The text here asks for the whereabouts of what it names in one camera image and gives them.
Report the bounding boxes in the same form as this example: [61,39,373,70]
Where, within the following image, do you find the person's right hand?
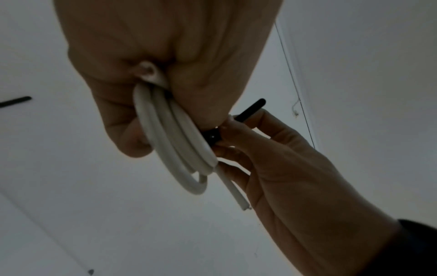
[211,109,402,276]

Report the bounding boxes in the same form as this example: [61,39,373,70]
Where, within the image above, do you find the thin black wall wire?
[274,23,317,149]

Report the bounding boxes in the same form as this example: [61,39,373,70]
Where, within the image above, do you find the black wrist strap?
[368,219,437,276]

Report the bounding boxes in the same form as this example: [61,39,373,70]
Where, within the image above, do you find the person's left hand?
[53,0,284,158]

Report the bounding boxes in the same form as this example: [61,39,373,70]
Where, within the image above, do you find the long white cable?
[133,61,253,211]

